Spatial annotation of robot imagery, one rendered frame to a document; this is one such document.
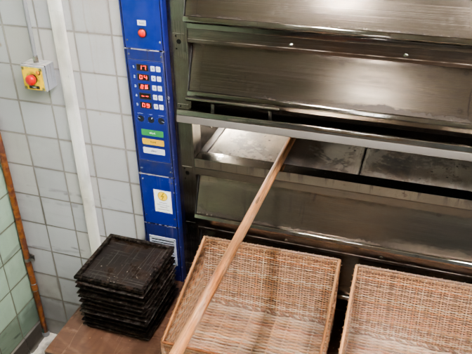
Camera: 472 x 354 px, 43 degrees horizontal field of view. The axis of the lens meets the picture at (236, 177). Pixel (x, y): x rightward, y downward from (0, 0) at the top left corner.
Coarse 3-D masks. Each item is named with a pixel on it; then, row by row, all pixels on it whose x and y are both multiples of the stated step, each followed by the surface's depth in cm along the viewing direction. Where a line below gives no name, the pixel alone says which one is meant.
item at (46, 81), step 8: (24, 64) 221; (32, 64) 221; (40, 64) 221; (48, 64) 222; (24, 72) 222; (32, 72) 221; (40, 72) 220; (48, 72) 222; (24, 80) 224; (40, 80) 221; (48, 80) 223; (32, 88) 224; (40, 88) 223; (48, 88) 224
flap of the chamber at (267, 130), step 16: (224, 112) 208; (240, 112) 209; (256, 112) 211; (224, 128) 198; (240, 128) 196; (256, 128) 194; (272, 128) 192; (336, 128) 196; (352, 128) 197; (368, 128) 198; (384, 128) 199; (352, 144) 186; (368, 144) 184; (384, 144) 183; (400, 144) 181; (464, 144) 185; (464, 160) 177
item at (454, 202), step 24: (216, 168) 225; (240, 168) 221; (264, 168) 219; (288, 168) 218; (312, 168) 218; (360, 192) 210; (384, 192) 207; (408, 192) 205; (432, 192) 203; (456, 192) 203
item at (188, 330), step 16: (288, 144) 228; (272, 176) 208; (256, 208) 192; (240, 224) 185; (240, 240) 179; (224, 256) 171; (224, 272) 167; (208, 288) 160; (208, 304) 156; (192, 320) 150; (176, 352) 141
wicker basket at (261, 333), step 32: (288, 256) 230; (320, 256) 226; (192, 288) 232; (224, 288) 242; (256, 288) 237; (288, 288) 233; (320, 288) 230; (224, 320) 235; (256, 320) 234; (288, 320) 234; (320, 320) 233; (192, 352) 204; (224, 352) 221; (256, 352) 221; (288, 352) 221; (320, 352) 199
